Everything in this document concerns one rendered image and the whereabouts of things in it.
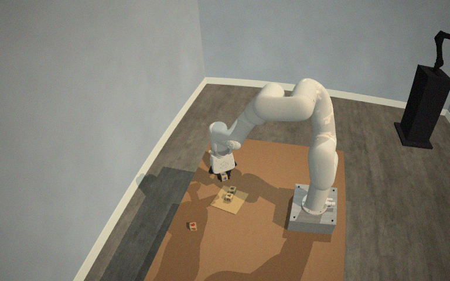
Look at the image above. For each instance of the tan flat mat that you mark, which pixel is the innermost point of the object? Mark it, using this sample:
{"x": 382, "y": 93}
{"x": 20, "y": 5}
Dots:
{"x": 231, "y": 207}

